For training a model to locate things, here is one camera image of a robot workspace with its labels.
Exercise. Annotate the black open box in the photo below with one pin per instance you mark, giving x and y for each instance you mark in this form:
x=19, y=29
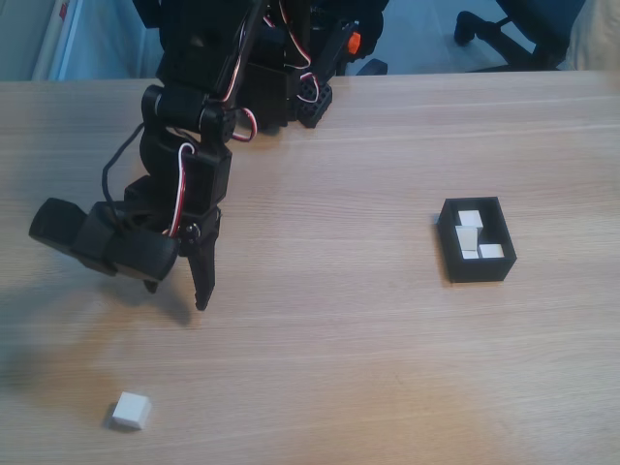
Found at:
x=479, y=271

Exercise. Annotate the black oval camera box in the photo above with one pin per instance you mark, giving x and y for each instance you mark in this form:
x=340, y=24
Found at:
x=58, y=223

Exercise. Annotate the orange clamp knob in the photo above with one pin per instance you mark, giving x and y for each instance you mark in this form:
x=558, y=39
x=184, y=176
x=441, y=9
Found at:
x=354, y=42

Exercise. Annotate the white translucent panel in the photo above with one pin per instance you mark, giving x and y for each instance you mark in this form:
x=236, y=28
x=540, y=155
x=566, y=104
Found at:
x=97, y=39

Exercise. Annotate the person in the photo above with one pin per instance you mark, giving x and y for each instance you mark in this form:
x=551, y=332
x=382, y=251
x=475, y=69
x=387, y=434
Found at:
x=598, y=39

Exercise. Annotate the blue office chair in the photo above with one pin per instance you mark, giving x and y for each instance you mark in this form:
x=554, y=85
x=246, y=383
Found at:
x=547, y=24

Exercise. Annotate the white cube block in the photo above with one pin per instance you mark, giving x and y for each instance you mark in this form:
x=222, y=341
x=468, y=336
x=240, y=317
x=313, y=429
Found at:
x=468, y=254
x=491, y=251
x=466, y=237
x=471, y=218
x=130, y=411

